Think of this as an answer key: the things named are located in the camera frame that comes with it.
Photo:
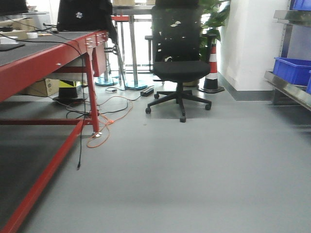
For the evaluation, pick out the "stainless steel shelf rack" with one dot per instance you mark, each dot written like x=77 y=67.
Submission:
x=284 y=92

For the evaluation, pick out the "blue bin on shelf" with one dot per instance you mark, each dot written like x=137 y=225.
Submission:
x=294 y=71

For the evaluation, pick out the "blue bin top shelf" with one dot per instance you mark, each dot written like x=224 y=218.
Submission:
x=302 y=5

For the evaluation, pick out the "black mesh office chair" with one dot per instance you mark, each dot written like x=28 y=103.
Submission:
x=176 y=27

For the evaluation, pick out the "orange white traffic cone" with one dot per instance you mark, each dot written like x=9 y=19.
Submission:
x=211 y=80

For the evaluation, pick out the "yellow black striped box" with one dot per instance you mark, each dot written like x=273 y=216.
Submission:
x=69 y=89

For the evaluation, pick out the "cardboard box under workbench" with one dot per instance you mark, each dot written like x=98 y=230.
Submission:
x=42 y=88

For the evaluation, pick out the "green potted plant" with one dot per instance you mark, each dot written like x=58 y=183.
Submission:
x=214 y=14

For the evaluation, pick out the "black bag on workbench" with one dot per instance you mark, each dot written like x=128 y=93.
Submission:
x=86 y=15

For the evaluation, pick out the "red metal workbench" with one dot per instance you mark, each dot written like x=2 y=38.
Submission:
x=67 y=52

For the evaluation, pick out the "white tape roll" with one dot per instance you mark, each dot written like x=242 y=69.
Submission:
x=32 y=35

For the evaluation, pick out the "black mat on workbench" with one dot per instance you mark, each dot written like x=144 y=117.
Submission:
x=7 y=47

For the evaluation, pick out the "steel frame table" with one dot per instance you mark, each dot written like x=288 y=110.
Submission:
x=125 y=11

